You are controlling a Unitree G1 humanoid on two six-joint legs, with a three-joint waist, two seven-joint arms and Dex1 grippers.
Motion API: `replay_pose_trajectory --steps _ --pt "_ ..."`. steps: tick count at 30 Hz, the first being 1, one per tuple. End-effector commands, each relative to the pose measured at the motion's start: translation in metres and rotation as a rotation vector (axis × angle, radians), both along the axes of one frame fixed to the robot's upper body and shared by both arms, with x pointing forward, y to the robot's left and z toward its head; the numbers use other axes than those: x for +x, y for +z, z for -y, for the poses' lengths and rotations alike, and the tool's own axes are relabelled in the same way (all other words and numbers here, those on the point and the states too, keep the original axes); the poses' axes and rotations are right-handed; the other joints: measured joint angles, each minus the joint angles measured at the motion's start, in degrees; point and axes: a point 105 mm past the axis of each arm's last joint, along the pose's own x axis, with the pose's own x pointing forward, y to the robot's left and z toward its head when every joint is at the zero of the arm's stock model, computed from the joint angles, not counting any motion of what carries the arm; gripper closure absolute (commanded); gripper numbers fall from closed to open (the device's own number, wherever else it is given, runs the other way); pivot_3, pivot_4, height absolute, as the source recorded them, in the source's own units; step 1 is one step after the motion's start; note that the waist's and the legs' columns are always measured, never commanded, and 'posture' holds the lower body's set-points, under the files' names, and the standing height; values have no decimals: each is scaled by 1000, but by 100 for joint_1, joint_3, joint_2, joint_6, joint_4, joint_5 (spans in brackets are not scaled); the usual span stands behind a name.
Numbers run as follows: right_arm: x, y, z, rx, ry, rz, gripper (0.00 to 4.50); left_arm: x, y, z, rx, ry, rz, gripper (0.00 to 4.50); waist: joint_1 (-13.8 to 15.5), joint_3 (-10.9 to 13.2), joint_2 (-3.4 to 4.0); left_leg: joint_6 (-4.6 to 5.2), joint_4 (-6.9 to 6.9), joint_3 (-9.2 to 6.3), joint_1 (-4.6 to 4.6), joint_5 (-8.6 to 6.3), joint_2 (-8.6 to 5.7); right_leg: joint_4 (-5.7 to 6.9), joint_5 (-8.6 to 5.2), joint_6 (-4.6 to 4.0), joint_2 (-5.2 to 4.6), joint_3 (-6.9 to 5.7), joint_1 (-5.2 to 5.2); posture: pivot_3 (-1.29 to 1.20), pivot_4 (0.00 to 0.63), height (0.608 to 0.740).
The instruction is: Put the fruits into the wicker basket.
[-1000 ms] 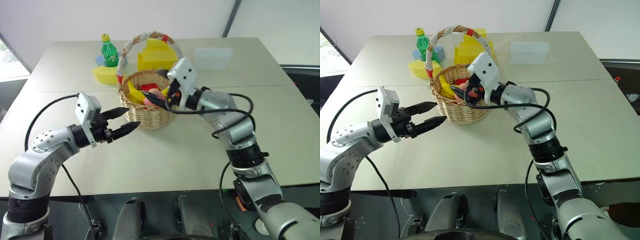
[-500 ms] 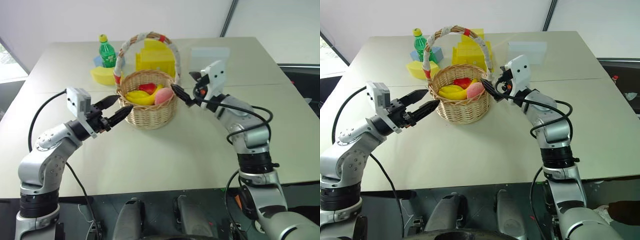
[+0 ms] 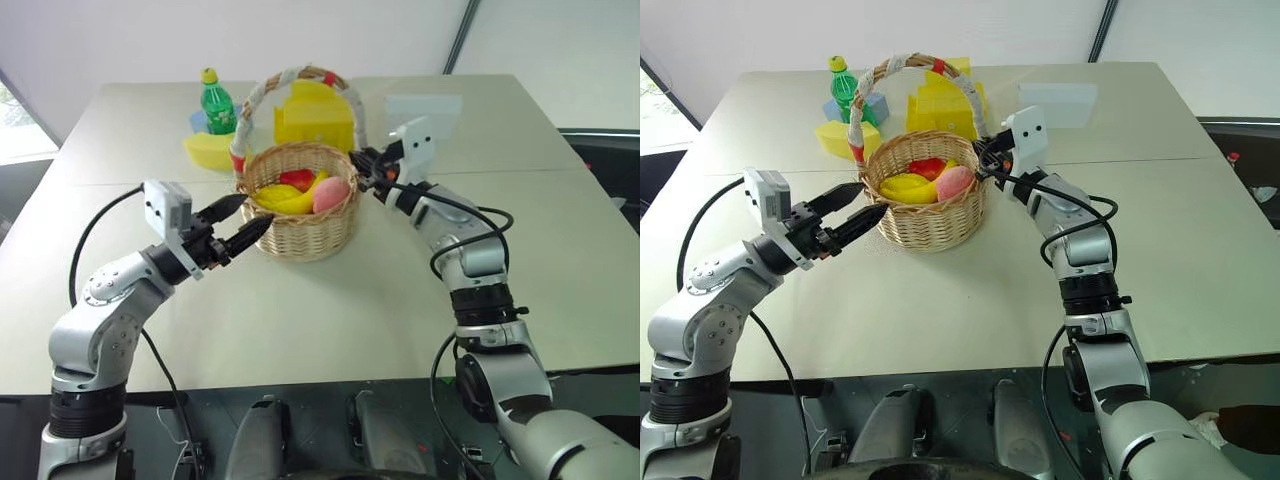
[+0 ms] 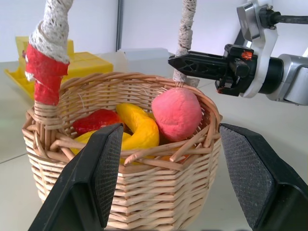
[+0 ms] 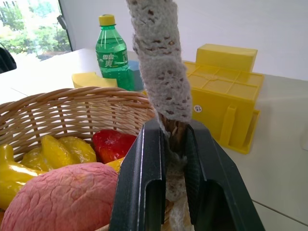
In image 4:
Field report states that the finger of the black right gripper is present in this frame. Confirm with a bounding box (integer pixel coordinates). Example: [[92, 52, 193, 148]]
[[167, 54, 228, 80], [189, 51, 227, 60]]

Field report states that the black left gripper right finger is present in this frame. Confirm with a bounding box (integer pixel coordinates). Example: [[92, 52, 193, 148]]
[[219, 123, 308, 231]]

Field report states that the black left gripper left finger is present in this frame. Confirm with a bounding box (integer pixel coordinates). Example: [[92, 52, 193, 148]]
[[28, 123, 124, 231]]

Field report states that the yellow lemon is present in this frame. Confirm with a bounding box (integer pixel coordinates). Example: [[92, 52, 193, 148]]
[[69, 129, 132, 155]]

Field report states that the pink peach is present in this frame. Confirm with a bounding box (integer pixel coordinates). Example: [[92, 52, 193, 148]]
[[151, 87, 203, 142]]

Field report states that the translucent white plastic box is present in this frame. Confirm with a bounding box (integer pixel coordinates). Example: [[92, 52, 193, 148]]
[[99, 47, 174, 80]]

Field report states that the red pepper toy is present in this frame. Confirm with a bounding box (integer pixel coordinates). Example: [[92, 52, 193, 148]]
[[72, 108, 124, 136]]

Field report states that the yellow banana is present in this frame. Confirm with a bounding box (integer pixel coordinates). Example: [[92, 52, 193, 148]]
[[115, 103, 160, 151]]

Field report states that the grey metal pole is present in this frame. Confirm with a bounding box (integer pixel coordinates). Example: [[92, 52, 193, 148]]
[[115, 0, 125, 51]]

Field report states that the yellow plastic crate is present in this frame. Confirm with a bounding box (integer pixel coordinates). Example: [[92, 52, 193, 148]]
[[3, 36, 114, 101]]

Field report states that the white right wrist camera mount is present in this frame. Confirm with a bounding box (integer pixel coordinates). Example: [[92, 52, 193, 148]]
[[236, 0, 280, 99]]

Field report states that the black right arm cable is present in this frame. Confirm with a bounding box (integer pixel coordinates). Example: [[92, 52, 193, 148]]
[[258, 5, 308, 31]]

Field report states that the wicker basket with wrapped handle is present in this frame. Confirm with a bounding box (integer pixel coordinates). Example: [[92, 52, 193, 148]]
[[22, 0, 223, 231]]

